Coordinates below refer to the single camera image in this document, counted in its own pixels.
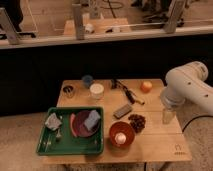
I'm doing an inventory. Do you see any red pepper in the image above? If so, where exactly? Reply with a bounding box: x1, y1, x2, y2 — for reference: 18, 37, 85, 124
70, 113, 77, 137

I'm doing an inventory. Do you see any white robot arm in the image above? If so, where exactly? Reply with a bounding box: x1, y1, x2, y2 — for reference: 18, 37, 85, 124
160, 61, 213, 124

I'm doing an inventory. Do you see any white cup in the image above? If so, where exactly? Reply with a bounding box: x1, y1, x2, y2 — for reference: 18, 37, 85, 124
90, 83, 104, 100

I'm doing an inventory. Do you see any blue cup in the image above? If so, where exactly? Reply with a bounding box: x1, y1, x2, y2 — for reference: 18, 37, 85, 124
82, 75, 93, 88

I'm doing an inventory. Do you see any bunch of dark grapes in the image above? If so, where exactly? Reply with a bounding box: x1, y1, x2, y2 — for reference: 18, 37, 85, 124
128, 114, 146, 133

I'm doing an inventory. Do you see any orange fruit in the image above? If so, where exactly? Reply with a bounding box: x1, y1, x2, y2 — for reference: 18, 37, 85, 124
140, 81, 152, 93

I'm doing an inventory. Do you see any wooden table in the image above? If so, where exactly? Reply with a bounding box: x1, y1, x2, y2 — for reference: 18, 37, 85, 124
43, 79, 191, 164

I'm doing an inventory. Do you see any grey rectangular block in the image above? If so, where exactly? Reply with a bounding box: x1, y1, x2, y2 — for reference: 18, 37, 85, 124
113, 104, 132, 119

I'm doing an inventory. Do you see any orange bowl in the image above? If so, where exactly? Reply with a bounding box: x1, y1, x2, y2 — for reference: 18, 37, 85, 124
109, 121, 135, 148

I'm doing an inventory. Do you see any white egg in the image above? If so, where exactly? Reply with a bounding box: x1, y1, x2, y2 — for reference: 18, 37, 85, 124
115, 133, 126, 145

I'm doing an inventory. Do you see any dark red plate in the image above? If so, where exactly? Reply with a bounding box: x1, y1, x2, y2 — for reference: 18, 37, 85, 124
73, 110, 101, 137

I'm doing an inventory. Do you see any green plastic tray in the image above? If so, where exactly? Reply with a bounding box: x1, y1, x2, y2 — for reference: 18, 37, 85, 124
37, 107, 104, 156

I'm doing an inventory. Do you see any metal fork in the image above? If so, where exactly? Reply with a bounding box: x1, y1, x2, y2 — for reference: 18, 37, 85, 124
56, 128, 62, 141

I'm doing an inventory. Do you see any black cable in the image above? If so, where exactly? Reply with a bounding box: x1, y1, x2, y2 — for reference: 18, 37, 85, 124
181, 115, 213, 133

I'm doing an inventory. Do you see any black handled tool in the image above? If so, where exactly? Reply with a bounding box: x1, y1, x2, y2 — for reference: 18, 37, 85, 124
111, 79, 145, 105

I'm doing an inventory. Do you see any metal post right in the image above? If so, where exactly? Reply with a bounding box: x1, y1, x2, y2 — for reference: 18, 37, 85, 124
164, 0, 185, 34

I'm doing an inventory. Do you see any metal post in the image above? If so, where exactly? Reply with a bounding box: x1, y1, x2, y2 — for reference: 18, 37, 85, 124
0, 8, 20, 45
164, 0, 185, 34
72, 4, 84, 40

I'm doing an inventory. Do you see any metal post middle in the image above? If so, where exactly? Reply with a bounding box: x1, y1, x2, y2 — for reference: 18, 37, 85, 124
72, 4, 84, 40

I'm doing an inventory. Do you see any metal post left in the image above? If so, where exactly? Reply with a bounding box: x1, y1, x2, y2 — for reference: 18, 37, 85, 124
0, 8, 20, 45

